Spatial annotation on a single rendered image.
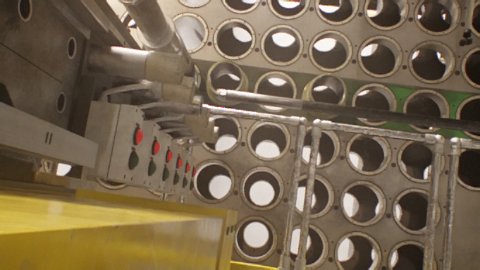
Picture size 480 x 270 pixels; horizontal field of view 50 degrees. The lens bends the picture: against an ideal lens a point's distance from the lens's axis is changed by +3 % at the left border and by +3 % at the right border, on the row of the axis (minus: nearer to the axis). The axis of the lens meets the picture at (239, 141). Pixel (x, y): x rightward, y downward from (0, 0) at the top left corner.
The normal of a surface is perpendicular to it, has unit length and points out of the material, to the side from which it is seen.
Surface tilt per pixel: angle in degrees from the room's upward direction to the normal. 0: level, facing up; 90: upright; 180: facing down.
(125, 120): 90
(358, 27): 90
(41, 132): 90
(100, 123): 90
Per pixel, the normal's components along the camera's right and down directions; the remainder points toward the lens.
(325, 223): -0.04, -0.14
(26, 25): 0.99, 0.14
